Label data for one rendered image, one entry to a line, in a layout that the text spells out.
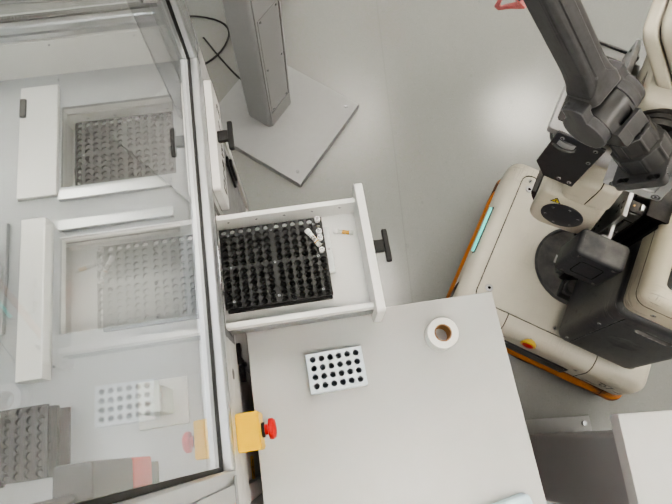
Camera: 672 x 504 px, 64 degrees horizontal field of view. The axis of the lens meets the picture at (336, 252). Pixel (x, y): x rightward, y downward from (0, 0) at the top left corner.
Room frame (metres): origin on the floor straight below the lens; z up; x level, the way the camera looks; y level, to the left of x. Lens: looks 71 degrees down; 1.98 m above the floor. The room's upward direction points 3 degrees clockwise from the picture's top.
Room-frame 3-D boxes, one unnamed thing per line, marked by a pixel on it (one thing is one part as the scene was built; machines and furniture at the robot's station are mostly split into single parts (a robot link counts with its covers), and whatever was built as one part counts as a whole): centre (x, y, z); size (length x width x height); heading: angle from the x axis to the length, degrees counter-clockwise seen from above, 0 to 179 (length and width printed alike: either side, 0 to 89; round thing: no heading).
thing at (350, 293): (0.35, 0.14, 0.86); 0.40 x 0.26 x 0.06; 102
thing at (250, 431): (0.01, 0.14, 0.88); 0.07 x 0.05 x 0.07; 12
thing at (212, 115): (0.64, 0.29, 0.87); 0.29 x 0.02 x 0.11; 12
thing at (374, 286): (0.39, -0.07, 0.87); 0.29 x 0.02 x 0.11; 12
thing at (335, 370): (0.15, -0.01, 0.78); 0.12 x 0.08 x 0.04; 102
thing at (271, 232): (0.35, 0.13, 0.87); 0.22 x 0.18 x 0.06; 102
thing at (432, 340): (0.24, -0.25, 0.78); 0.07 x 0.07 x 0.04
